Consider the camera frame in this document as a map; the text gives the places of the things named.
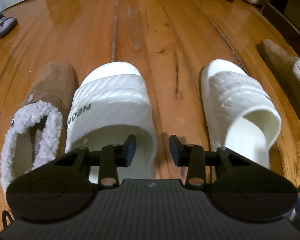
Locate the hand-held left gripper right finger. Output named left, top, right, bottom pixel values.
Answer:
left=169, top=134, right=250, bottom=190

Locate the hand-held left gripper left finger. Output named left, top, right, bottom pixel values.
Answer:
left=54, top=134, right=137, bottom=189

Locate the cream slide sandal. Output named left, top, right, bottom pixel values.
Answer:
left=65, top=61, right=158, bottom=180
left=199, top=59, right=282, bottom=178

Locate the brown fleece-lined slipper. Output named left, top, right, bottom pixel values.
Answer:
left=256, top=39, right=300, bottom=123
left=0, top=60, right=79, bottom=200

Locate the dark wooden shelf unit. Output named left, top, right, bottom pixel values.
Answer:
left=260, top=0, right=300, bottom=55

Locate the purple grey shoe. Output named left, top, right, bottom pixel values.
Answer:
left=0, top=14, right=18, bottom=39

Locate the black cable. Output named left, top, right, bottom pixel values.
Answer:
left=1, top=210, right=14, bottom=230

